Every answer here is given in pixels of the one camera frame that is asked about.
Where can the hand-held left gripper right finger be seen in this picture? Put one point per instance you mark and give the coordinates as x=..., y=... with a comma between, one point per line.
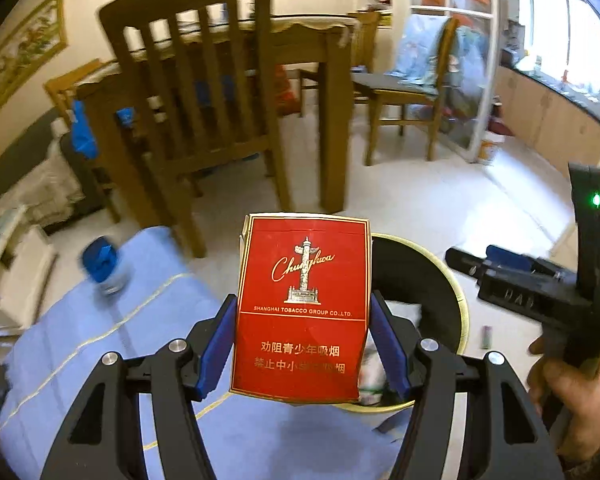
x=392, y=355

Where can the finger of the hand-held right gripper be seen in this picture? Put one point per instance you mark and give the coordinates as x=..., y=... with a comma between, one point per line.
x=510, y=257
x=465, y=261

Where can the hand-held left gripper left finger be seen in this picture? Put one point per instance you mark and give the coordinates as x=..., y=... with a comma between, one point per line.
x=215, y=355

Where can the gold-rimmed black trash bin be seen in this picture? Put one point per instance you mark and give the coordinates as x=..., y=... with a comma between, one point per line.
x=430, y=280

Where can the red cigarette pack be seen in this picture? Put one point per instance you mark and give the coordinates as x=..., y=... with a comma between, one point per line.
x=300, y=310

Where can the person's right hand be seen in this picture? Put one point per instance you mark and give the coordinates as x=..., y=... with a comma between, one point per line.
x=575, y=400

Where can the grey lighter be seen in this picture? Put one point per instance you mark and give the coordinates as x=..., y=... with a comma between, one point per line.
x=487, y=336

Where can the white tub with label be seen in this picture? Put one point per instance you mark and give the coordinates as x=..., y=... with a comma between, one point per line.
x=489, y=152

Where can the blue striped tablecloth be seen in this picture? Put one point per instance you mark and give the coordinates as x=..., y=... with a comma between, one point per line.
x=105, y=360

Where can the blue-lidded glass jar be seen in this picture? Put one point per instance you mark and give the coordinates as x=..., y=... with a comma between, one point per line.
x=104, y=267

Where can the wooden kitchen counter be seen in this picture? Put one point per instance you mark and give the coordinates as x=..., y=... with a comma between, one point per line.
x=550, y=120

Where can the wooden chair with grey cushion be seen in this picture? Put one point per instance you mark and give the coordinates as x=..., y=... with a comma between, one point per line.
x=405, y=105

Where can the wooden dining table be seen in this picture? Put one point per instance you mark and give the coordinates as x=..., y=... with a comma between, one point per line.
x=335, y=110

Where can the white-framed glass partition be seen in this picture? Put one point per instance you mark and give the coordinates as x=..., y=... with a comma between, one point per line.
x=480, y=60

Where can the white TV cabinet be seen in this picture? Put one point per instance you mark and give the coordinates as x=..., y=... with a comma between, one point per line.
x=25, y=270

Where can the light blue shirt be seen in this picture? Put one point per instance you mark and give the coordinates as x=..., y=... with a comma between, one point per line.
x=422, y=52

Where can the kitchen window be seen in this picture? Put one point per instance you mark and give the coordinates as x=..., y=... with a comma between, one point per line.
x=565, y=30

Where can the beige lace sofa cover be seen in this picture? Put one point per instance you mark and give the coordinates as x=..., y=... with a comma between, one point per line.
x=35, y=190

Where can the blue shopping bag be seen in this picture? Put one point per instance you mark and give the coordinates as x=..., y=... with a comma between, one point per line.
x=82, y=132

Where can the tall slatted wooden chair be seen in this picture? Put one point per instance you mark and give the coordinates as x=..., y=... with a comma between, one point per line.
x=180, y=85

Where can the dark grey sofa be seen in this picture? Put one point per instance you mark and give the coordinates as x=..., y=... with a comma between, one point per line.
x=40, y=125

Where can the light wooden chair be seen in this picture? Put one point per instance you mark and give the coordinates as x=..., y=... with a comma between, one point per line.
x=62, y=90

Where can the gold-framed wide painting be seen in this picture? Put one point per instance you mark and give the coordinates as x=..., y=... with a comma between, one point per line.
x=15, y=60

